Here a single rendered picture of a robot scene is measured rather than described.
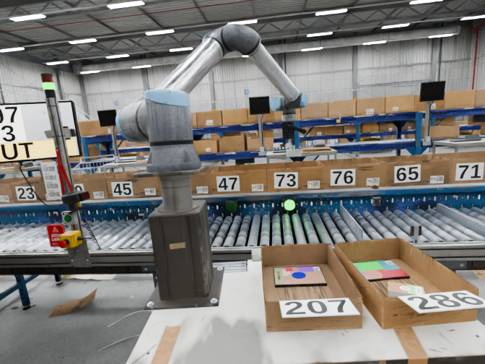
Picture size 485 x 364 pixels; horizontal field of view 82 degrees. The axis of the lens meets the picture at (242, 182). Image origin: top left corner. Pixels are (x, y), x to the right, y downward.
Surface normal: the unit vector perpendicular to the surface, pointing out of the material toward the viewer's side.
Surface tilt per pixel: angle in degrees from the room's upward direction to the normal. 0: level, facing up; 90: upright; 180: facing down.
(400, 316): 91
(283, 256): 89
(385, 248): 89
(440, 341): 0
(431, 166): 90
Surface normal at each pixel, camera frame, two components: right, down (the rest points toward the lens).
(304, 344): -0.07, -0.98
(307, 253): -0.04, 0.19
